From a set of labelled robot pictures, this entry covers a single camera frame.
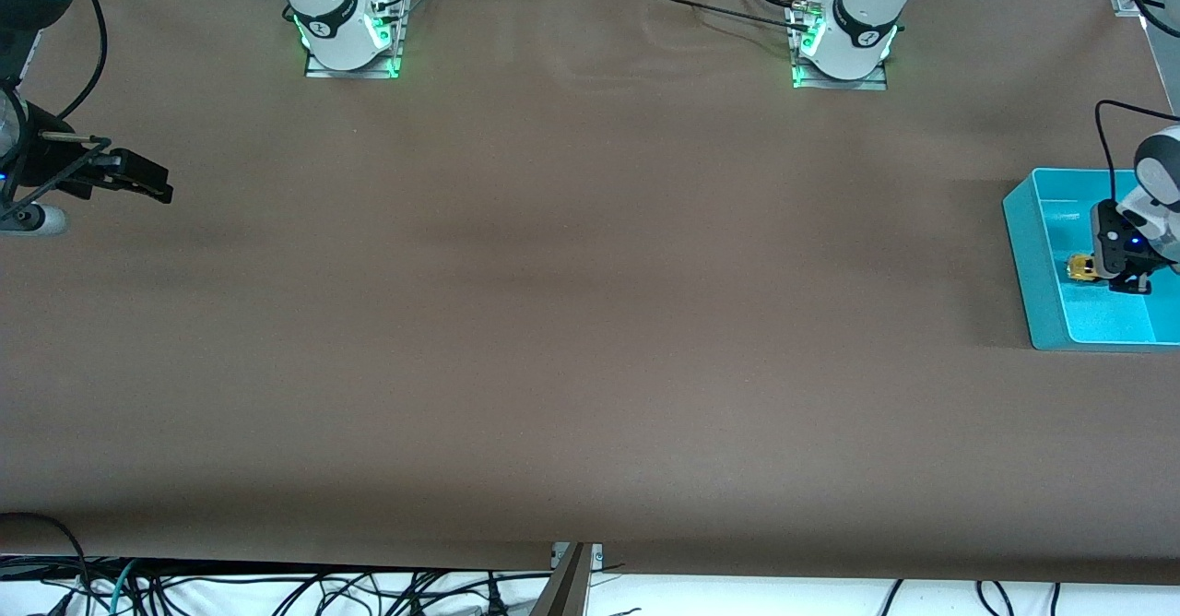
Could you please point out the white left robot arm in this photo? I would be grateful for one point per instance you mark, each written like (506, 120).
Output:
(867, 17)

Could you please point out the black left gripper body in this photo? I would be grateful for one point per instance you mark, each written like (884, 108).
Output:
(1112, 239)

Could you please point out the teal plastic bin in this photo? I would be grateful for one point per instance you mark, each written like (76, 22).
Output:
(1106, 321)

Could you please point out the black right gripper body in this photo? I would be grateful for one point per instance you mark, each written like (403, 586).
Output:
(48, 162)

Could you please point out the brown table cover sheet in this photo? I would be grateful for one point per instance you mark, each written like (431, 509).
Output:
(590, 321)

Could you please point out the yellow toy beetle car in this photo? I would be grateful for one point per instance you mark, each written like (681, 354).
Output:
(1080, 267)

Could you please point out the grey metal support beam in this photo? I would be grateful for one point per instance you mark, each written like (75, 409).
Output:
(567, 588)

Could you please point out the metal table corner bracket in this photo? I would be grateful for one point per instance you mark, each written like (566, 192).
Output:
(1126, 0)

